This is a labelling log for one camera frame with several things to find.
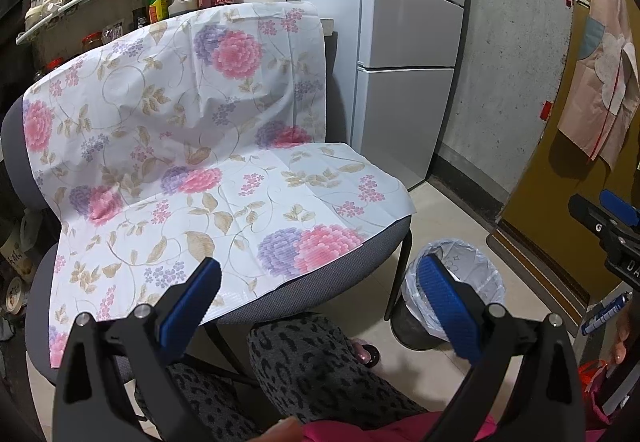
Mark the trash bin with clear bag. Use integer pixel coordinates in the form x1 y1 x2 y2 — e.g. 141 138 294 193
390 239 506 351

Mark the person's right hand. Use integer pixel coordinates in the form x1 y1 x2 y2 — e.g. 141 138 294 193
608 299 639 368

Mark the pink hanging apron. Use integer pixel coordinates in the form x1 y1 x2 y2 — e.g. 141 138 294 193
558 0 639 168

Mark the leopard print trouser leg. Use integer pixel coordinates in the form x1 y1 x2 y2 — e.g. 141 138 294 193
167 313 433 441

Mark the silver grey refrigerator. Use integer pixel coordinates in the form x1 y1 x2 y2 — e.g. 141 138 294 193
303 0 465 188

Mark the yellow label sauce bottle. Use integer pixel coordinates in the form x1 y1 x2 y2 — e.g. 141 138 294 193
148 0 168 23

